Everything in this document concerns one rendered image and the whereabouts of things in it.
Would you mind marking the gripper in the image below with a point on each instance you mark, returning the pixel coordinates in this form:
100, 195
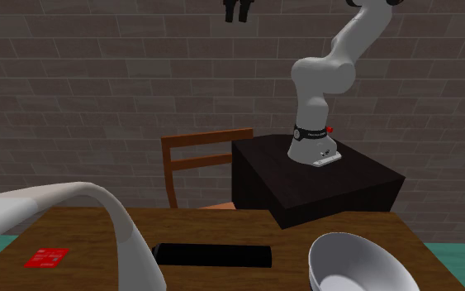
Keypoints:
238, 2

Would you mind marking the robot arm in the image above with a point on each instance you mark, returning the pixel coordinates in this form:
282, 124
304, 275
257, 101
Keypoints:
312, 96

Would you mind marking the brown wooden chair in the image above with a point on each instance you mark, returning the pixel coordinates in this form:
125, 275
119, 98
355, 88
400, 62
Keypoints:
200, 162

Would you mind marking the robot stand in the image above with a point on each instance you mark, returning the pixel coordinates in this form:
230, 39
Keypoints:
328, 189

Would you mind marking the brown wooden table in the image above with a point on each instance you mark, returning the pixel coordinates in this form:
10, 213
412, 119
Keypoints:
216, 227

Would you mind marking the black flat bar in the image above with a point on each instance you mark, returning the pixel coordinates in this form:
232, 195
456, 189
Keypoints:
212, 255

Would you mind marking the white curved lamp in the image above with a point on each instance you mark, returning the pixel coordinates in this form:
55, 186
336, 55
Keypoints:
127, 238

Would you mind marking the white bowl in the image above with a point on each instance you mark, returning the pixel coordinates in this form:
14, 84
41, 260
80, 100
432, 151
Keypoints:
357, 258

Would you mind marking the red card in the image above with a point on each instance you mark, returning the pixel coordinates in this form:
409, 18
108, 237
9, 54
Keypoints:
47, 258

